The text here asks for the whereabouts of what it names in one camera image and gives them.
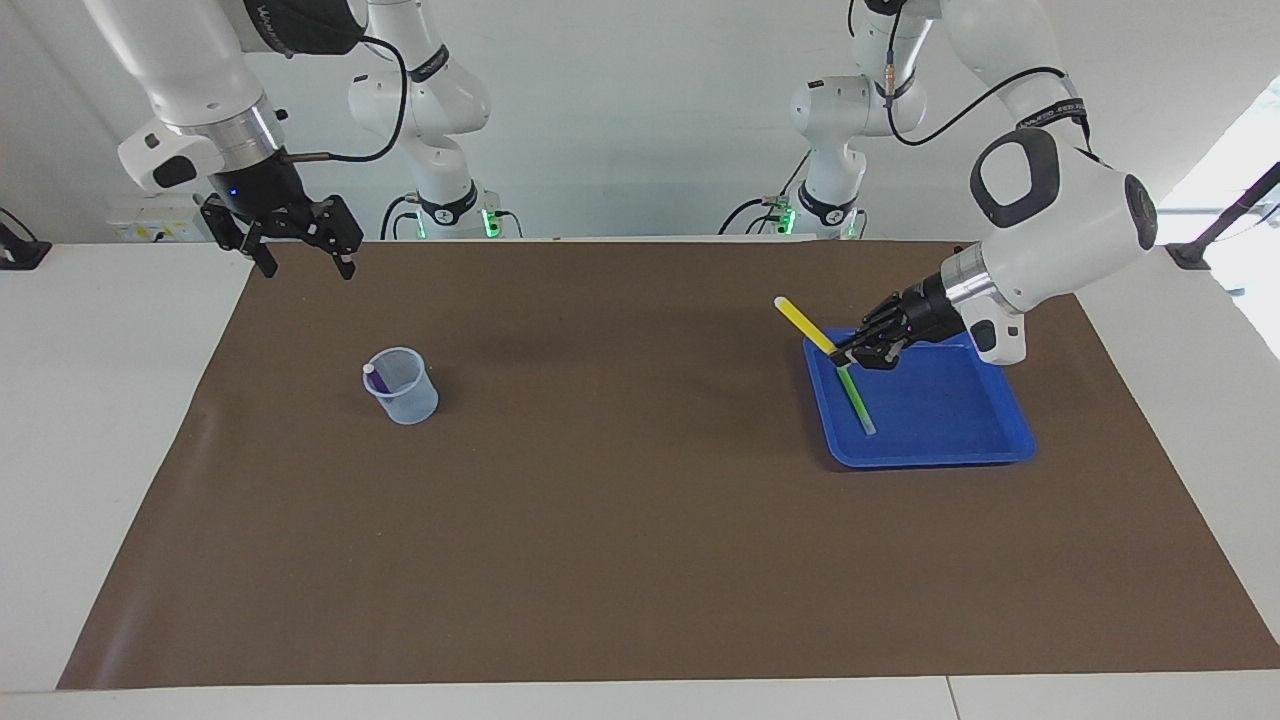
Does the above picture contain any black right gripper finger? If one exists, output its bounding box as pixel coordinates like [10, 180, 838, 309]
[199, 196, 280, 280]
[304, 194, 365, 282]

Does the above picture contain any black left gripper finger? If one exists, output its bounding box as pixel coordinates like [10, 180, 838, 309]
[844, 337, 907, 372]
[834, 294, 912, 352]

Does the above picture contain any green pen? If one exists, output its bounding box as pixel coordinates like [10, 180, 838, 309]
[836, 364, 878, 436]

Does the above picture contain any yellow pen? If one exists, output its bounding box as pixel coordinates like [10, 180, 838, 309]
[774, 296, 842, 358]

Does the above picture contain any blue plastic tray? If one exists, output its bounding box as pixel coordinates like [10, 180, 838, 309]
[803, 326, 1037, 469]

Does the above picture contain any translucent plastic cup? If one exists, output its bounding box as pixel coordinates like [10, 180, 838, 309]
[362, 346, 440, 426]

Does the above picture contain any black table clamp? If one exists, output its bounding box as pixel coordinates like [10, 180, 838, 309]
[0, 207, 53, 271]

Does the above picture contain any black stand with pole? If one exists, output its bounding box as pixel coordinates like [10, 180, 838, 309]
[1165, 162, 1280, 271]

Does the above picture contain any brown table mat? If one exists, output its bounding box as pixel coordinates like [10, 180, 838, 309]
[57, 240, 1280, 691]

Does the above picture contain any black right base cable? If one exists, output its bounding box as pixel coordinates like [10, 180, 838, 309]
[379, 193, 423, 241]

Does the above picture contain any black base cable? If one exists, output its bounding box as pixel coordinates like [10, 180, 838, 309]
[379, 193, 423, 241]
[718, 150, 813, 238]

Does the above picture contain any white wall socket box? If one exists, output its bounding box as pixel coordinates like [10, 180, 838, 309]
[107, 195, 206, 243]

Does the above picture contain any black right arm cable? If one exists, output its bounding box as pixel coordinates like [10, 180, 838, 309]
[280, 35, 410, 165]

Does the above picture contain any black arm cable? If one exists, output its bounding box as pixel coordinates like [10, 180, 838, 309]
[880, 0, 1077, 149]
[280, 35, 410, 165]

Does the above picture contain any black left base cable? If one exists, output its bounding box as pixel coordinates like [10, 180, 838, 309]
[718, 150, 813, 238]

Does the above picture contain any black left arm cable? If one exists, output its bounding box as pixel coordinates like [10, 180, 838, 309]
[880, 0, 1077, 149]

